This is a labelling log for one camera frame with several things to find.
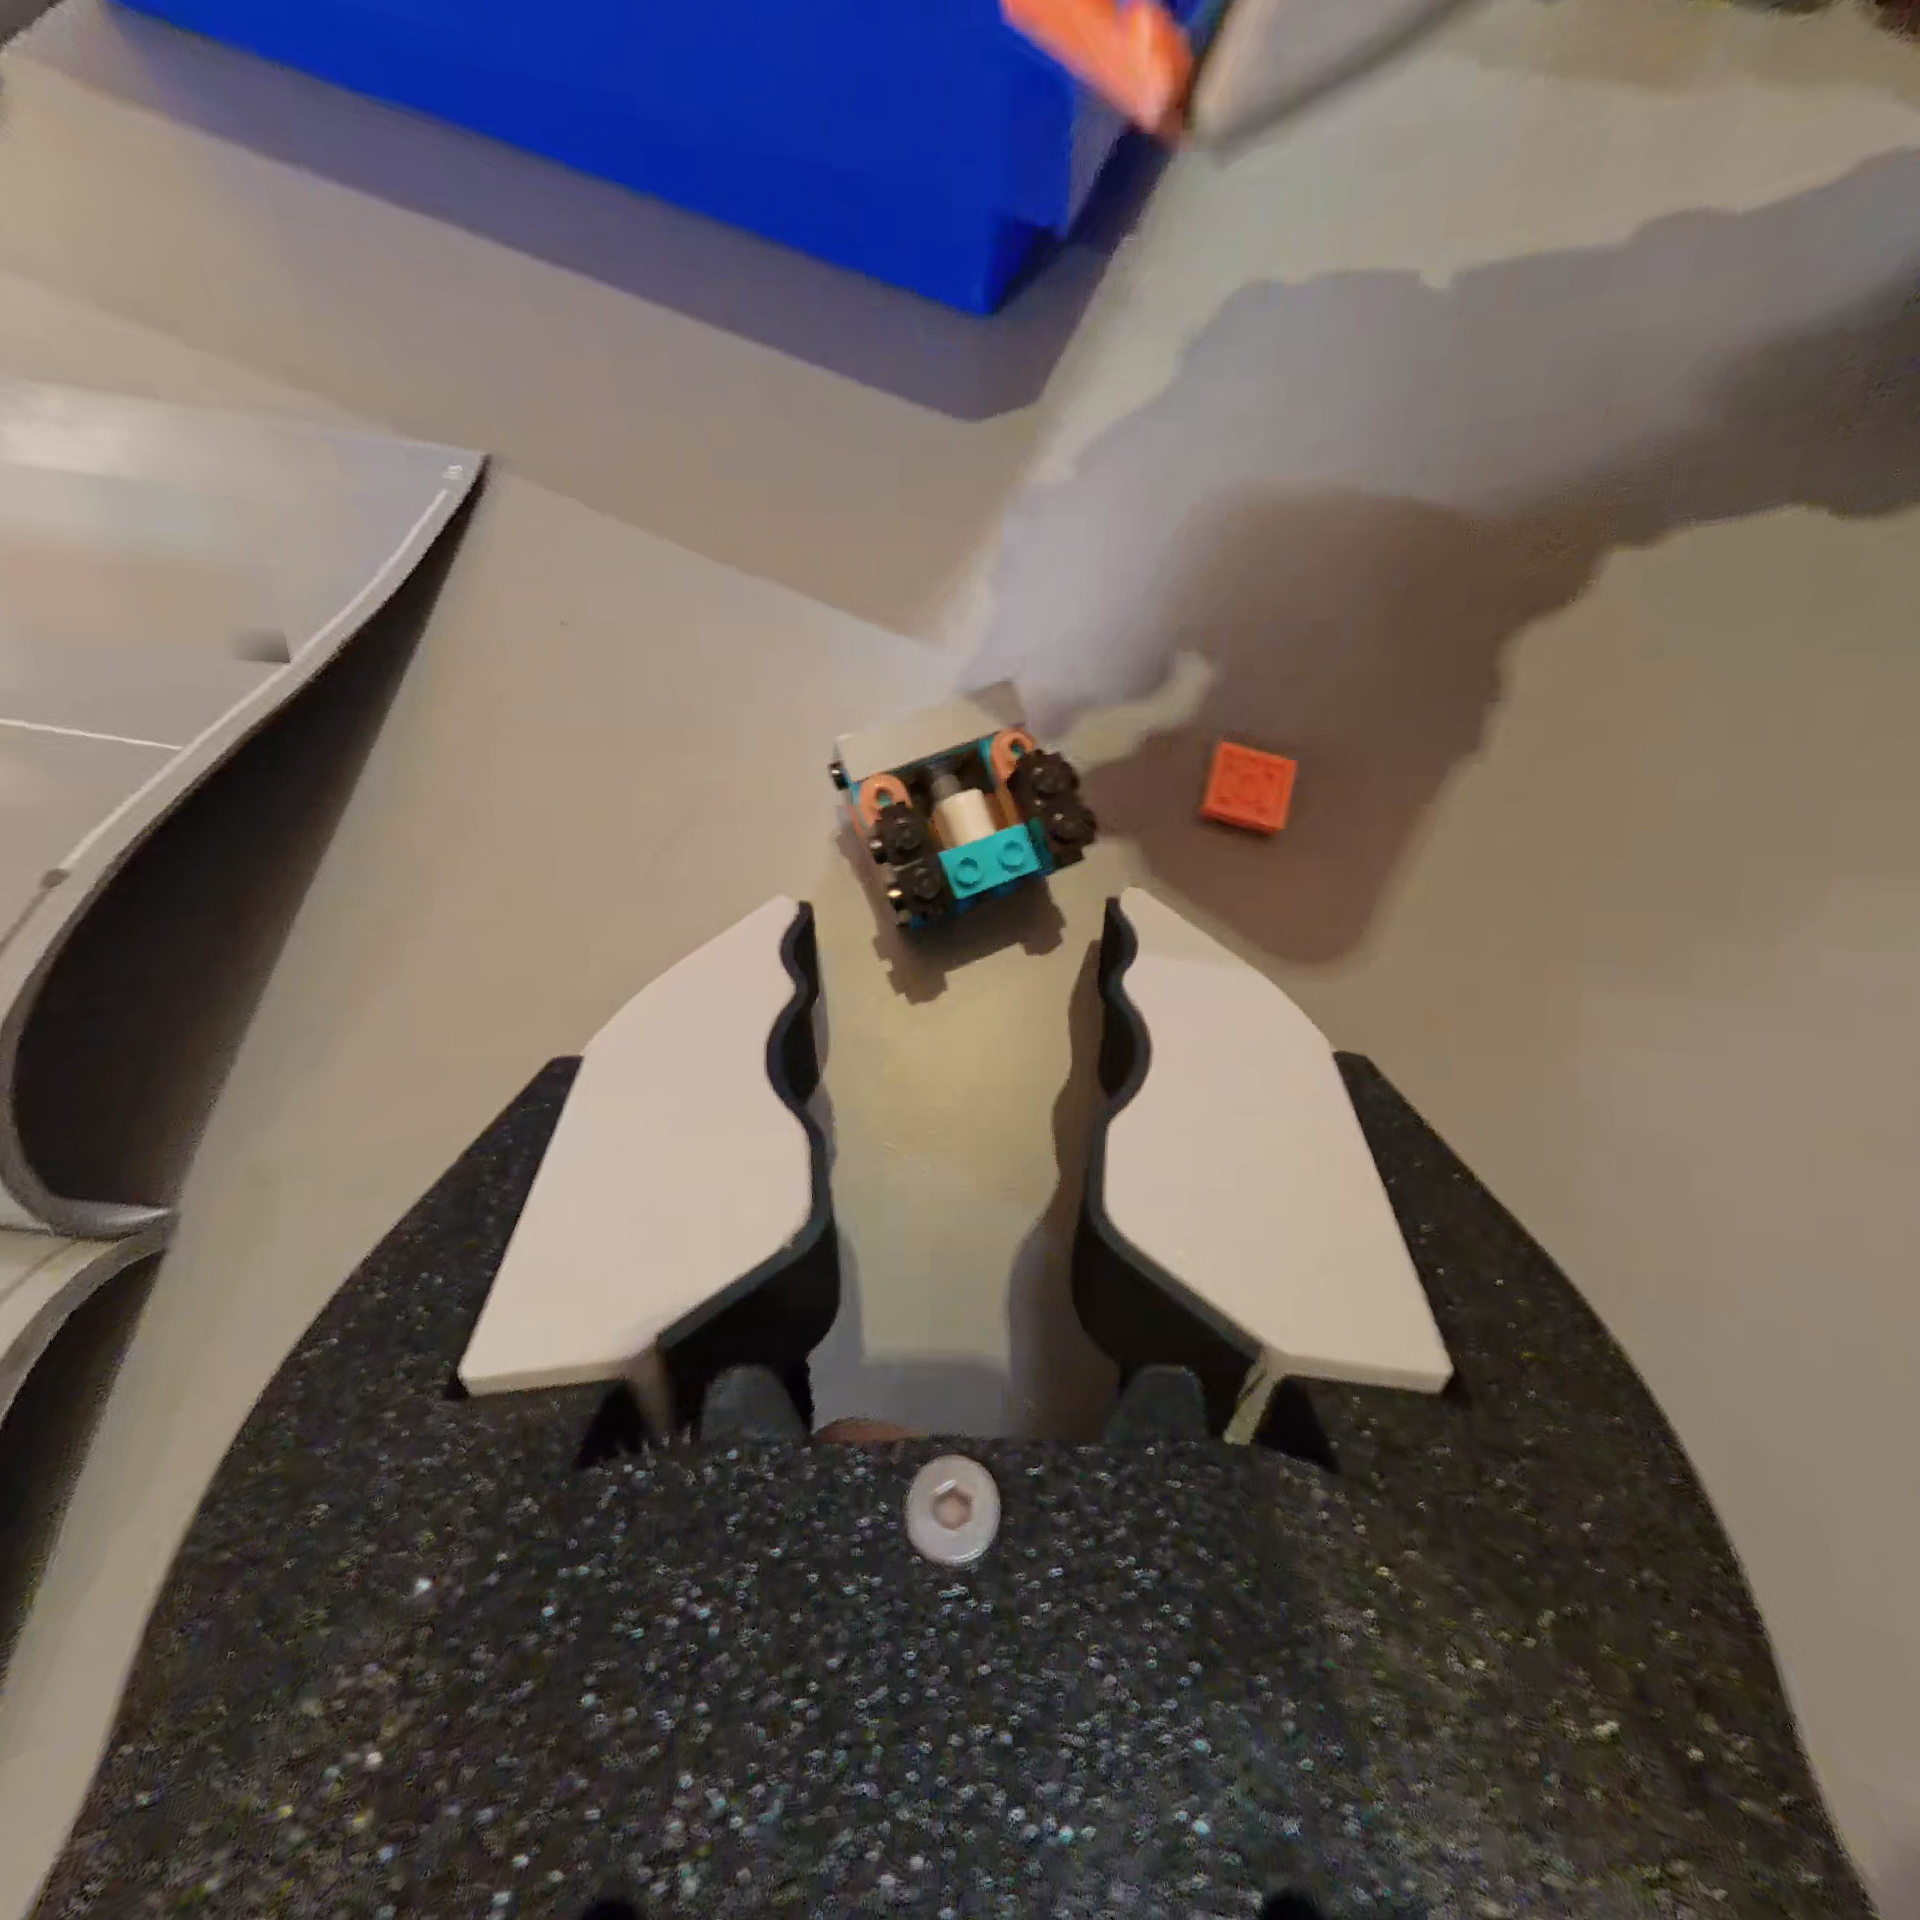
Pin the grey desk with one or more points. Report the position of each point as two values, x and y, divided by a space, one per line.
1652 974

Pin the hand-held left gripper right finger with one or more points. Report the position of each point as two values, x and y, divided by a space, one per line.
1260 1184

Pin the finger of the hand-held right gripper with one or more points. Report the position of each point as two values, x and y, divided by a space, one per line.
1307 60

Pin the orange flat toy plate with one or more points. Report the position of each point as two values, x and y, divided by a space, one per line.
1250 787

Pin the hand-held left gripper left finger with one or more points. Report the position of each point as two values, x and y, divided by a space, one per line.
675 1171

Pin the blue plastic bin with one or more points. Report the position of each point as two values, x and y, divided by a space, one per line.
675 119

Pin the orange square toy brick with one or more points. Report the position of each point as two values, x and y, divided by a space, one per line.
1109 44

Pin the grey instruction booklet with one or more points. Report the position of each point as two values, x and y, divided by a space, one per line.
181 629

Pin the multicoloured toy brick model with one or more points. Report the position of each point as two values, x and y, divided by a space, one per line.
962 826

